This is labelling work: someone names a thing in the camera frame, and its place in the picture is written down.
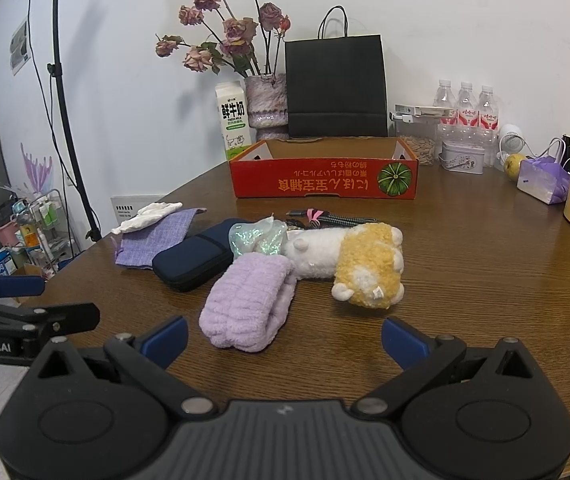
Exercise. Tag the black paper bag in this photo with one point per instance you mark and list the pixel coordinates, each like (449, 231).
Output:
(335, 85)

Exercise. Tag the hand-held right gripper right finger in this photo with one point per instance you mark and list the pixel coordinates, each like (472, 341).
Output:
(404, 342)

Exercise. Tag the red cardboard box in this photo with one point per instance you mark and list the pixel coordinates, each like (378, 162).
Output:
(315, 180)

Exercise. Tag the wall poster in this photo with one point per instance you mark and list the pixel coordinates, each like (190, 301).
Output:
(20, 50)

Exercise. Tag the mottled purple vase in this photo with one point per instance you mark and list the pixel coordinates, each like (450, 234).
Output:
(265, 105)

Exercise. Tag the clear water bottle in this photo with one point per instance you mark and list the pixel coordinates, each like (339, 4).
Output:
(467, 105)
(446, 100)
(488, 107)

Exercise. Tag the dried pink roses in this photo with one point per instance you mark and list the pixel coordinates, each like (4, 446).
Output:
(239, 30)

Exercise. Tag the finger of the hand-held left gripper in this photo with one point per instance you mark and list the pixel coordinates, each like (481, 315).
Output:
(65, 317)
(17, 286)

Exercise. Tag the white and green milk carton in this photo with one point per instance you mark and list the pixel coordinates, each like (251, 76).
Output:
(235, 125)

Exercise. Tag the clear lidded seed container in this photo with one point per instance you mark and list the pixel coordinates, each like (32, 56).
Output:
(415, 147)

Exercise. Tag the purple tissue pack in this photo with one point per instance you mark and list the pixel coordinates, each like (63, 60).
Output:
(545, 182)

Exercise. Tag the black charger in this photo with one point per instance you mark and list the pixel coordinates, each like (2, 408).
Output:
(567, 147)

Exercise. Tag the pink waste bin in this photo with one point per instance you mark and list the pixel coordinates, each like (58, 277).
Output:
(5, 235)

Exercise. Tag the black light stand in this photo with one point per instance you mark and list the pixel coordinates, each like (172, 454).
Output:
(67, 125)

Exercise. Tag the yellow-green apple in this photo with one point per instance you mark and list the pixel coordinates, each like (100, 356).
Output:
(515, 167)

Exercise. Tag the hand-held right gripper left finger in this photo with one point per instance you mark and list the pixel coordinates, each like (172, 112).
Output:
(167, 341)

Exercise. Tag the yellow and white plush toy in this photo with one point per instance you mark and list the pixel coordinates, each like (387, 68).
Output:
(365, 260)

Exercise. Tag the purple feather decoration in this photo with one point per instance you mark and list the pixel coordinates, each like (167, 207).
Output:
(37, 170)

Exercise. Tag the small white fan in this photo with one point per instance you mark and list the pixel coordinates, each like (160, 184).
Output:
(512, 137)

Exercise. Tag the pale printed tin box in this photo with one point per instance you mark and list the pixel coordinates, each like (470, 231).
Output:
(460, 160)

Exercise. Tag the purple woven cloth pouch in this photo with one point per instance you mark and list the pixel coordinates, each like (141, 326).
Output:
(155, 245)

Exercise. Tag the blue and white boxes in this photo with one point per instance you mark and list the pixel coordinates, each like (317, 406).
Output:
(7, 260)

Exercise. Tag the iridescent plastic pouch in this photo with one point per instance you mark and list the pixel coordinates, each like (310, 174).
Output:
(257, 240)

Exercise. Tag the navy zip case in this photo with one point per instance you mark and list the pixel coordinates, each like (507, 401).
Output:
(190, 260)

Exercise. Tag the lilac fluffy towel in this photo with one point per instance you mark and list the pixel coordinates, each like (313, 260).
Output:
(245, 305)

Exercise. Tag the white cloth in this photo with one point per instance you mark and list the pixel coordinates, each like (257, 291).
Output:
(150, 215)

